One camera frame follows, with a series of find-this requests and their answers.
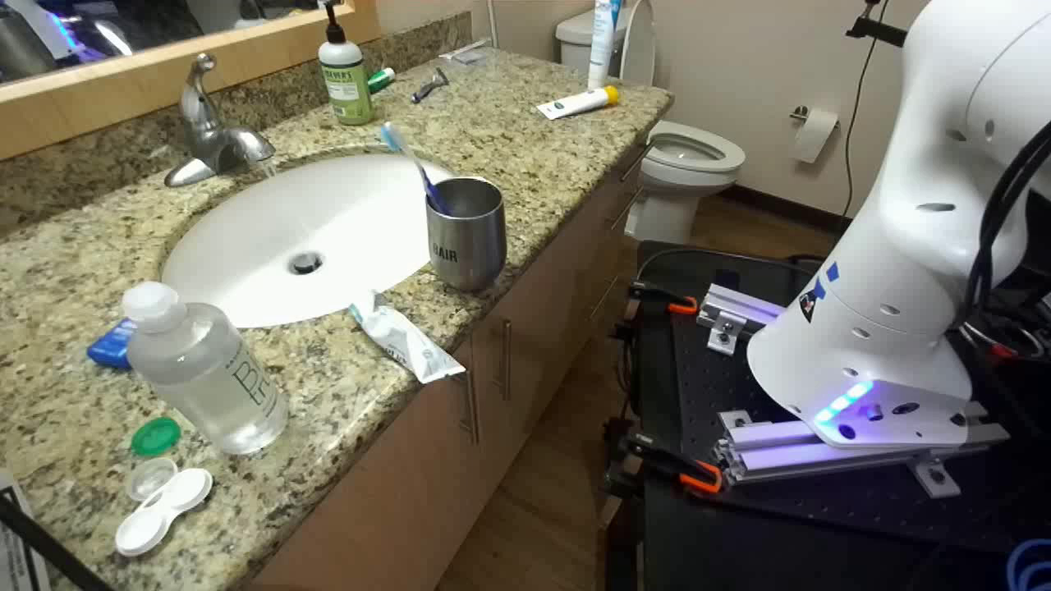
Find clear round cap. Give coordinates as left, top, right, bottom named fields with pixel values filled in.
left=120, top=456, right=178, bottom=504

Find stainless steel cup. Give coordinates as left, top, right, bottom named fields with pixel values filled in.
left=424, top=177, right=508, bottom=295

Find wooden vanity cabinet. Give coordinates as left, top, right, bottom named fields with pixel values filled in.
left=244, top=140, right=661, bottom=591

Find chrome faucet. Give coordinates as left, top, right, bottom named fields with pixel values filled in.
left=161, top=50, right=280, bottom=191

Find green round cap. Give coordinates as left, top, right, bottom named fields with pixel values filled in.
left=129, top=412, right=184, bottom=460

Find clear plastic package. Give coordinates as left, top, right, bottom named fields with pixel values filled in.
left=439, top=37, right=496, bottom=68

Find clear plastic bottle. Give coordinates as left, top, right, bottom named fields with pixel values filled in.
left=117, top=280, right=293, bottom=460

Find orange black clamp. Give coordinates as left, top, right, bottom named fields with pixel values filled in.
left=604, top=422, right=730, bottom=502
left=627, top=280, right=702, bottom=321

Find black rod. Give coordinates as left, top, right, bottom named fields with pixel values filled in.
left=0, top=487, right=110, bottom=591

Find aluminium base mount rails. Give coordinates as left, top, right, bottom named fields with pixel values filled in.
left=699, top=280, right=1013, bottom=502

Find toilet paper roll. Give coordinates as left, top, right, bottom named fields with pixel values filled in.
left=789, top=101, right=844, bottom=170

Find white tube with yellow cap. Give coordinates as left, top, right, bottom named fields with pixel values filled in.
left=535, top=83, right=624, bottom=120

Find crumpled white toothpaste tube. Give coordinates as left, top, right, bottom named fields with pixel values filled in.
left=344, top=287, right=470, bottom=386

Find blue dental floss container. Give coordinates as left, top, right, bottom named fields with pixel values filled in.
left=84, top=316, right=142, bottom=374

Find metal cabinet door handle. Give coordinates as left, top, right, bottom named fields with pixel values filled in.
left=462, top=371, right=485, bottom=447

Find dark razor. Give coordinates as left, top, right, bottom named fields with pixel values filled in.
left=412, top=64, right=452, bottom=109

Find black cart table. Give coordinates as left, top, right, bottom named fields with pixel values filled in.
left=604, top=239, right=1051, bottom=591

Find white paper sheet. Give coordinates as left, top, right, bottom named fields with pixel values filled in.
left=0, top=470, right=52, bottom=591

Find blue toothbrush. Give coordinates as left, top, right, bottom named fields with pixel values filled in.
left=378, top=120, right=452, bottom=215

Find white contact lens case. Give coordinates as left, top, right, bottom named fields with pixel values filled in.
left=110, top=467, right=216, bottom=560

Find black wall cable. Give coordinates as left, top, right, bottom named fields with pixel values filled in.
left=839, top=0, right=913, bottom=215

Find green soap pump bottle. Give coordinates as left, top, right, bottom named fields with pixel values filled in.
left=316, top=0, right=378, bottom=126

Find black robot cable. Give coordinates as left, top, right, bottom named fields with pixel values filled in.
left=950, top=117, right=1051, bottom=331

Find white toilet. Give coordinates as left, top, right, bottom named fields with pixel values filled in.
left=552, top=0, right=750, bottom=245

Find wood framed mirror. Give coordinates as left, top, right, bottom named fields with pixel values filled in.
left=0, top=0, right=380, bottom=165

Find white sink basin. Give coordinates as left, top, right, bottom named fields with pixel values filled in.
left=158, top=146, right=460, bottom=331

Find blue cable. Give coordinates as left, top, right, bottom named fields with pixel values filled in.
left=1003, top=535, right=1051, bottom=591

